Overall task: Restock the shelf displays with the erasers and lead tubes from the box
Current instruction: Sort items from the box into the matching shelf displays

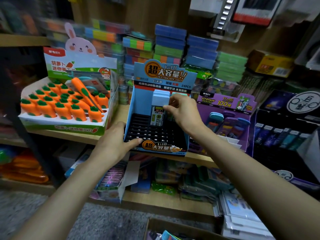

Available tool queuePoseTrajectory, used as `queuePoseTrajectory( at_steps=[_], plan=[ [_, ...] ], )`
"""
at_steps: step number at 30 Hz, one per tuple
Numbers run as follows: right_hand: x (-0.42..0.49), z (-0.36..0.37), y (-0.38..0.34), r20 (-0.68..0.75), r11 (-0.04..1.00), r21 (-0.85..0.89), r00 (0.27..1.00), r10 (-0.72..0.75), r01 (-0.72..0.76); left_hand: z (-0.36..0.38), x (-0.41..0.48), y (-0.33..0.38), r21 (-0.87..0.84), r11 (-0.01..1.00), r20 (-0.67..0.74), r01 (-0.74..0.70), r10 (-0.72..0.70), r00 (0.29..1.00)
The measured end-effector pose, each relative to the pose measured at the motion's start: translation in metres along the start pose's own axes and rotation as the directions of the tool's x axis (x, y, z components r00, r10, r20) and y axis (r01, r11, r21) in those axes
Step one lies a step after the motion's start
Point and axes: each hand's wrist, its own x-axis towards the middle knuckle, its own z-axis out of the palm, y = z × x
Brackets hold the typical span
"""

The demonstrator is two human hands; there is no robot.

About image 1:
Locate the orange folders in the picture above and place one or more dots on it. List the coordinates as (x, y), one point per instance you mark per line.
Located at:
(25, 167)

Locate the stack of blue packets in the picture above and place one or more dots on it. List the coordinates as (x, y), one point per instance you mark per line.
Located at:
(200, 50)

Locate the orange carrot pen display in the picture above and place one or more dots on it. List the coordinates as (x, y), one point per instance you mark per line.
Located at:
(60, 107)

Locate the black red hanging package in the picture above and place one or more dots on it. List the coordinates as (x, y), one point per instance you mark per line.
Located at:
(257, 10)

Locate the heap of green teal packs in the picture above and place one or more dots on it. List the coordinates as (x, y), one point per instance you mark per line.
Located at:
(185, 180)

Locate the brown cardboard box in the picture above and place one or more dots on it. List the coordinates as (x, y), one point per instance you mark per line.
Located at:
(190, 225)

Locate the person's left hand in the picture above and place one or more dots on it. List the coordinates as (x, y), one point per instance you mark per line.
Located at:
(112, 147)

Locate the pile of pencil lead cases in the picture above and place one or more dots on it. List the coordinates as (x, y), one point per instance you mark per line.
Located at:
(165, 235)

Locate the stack of green packets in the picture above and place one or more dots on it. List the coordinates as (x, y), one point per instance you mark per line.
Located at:
(231, 67)

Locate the stack of multicoloured packets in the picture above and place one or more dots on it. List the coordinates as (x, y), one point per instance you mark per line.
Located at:
(100, 32)

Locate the wooden shelf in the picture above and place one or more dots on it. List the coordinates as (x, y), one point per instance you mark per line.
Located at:
(117, 115)

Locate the person's right hand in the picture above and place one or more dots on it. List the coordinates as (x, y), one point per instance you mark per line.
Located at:
(187, 115)

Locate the yellow carton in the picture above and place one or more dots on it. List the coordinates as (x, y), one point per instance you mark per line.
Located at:
(270, 64)

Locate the purple display box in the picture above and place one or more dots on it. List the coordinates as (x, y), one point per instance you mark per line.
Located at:
(225, 102)

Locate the blue display box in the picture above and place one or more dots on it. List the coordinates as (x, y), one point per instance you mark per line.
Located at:
(150, 135)

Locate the person's right forearm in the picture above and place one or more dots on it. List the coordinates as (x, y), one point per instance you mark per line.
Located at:
(265, 187)

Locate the person's left forearm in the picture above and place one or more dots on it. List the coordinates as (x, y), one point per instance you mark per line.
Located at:
(60, 207)

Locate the stack of white packets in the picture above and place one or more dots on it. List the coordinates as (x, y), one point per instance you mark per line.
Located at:
(245, 217)

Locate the black and white display box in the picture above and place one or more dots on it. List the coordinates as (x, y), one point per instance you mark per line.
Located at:
(285, 167)

